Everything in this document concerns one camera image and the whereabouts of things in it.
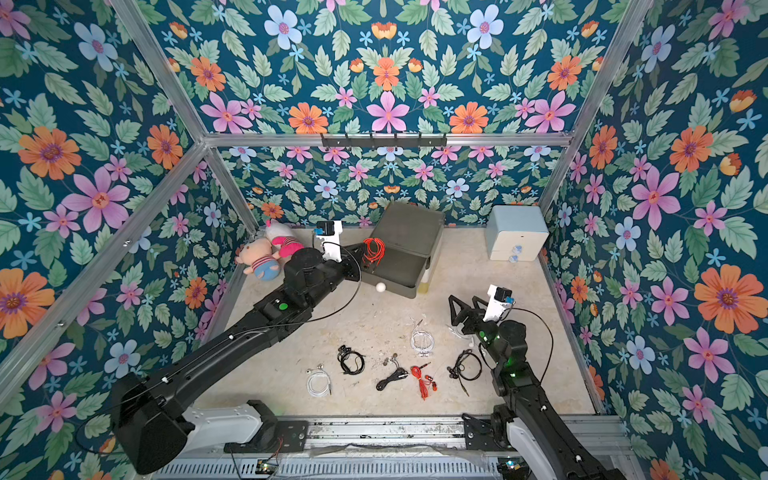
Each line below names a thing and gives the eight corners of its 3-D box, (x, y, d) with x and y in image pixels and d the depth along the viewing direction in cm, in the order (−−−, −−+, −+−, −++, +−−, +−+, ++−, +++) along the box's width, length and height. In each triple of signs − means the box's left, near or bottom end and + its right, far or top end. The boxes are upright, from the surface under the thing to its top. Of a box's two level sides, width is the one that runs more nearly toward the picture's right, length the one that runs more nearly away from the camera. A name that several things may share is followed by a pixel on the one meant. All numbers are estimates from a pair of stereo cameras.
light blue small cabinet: (488, 264, 111) (498, 234, 99) (480, 228, 123) (488, 197, 111) (535, 264, 111) (551, 234, 99) (522, 228, 123) (535, 197, 111)
